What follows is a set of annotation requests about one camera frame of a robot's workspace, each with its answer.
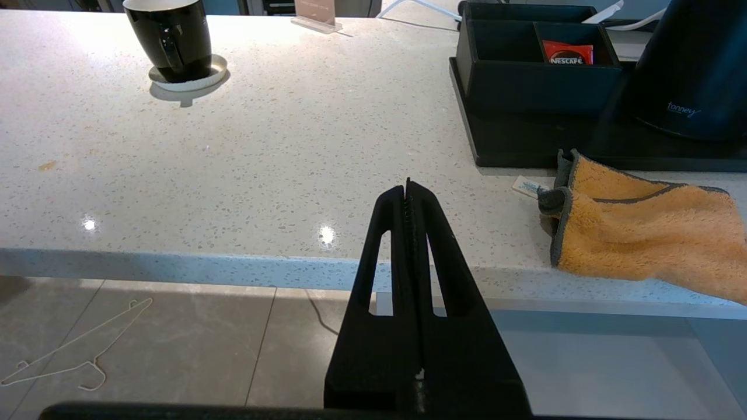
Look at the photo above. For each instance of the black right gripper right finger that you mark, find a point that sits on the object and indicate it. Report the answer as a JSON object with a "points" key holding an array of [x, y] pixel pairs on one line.
{"points": [[473, 361]]}

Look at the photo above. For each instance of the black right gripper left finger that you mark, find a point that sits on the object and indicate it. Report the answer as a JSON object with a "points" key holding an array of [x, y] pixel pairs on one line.
{"points": [[362, 361]]}

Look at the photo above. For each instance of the black electric kettle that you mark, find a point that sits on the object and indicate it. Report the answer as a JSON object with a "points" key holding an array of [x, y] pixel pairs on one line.
{"points": [[694, 64]]}

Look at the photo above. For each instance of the small white sachet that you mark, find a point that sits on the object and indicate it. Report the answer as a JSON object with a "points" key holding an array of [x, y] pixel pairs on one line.
{"points": [[525, 185]]}

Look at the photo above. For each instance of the orange cloth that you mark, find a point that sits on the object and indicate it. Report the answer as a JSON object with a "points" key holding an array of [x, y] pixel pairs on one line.
{"points": [[648, 233]]}

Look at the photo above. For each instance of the black serving tray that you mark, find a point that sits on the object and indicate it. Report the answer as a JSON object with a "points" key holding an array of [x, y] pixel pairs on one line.
{"points": [[525, 140]]}

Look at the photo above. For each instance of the black organizer box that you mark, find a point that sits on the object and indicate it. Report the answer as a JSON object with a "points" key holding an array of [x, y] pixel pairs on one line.
{"points": [[525, 87]]}

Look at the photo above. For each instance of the red sachet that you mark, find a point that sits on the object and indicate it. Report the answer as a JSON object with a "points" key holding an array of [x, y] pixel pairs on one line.
{"points": [[567, 52]]}

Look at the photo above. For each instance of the white round coaster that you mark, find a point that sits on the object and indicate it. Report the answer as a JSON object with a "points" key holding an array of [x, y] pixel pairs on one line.
{"points": [[213, 73]]}

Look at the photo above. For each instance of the pink QR code sign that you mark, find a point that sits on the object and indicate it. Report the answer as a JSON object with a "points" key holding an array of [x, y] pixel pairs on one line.
{"points": [[315, 11]]}

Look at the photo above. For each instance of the black mug white inside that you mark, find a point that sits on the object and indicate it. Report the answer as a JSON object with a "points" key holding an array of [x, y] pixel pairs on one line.
{"points": [[175, 41]]}

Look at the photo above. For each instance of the white plug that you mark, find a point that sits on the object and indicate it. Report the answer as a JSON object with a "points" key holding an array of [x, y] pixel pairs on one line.
{"points": [[604, 11]]}

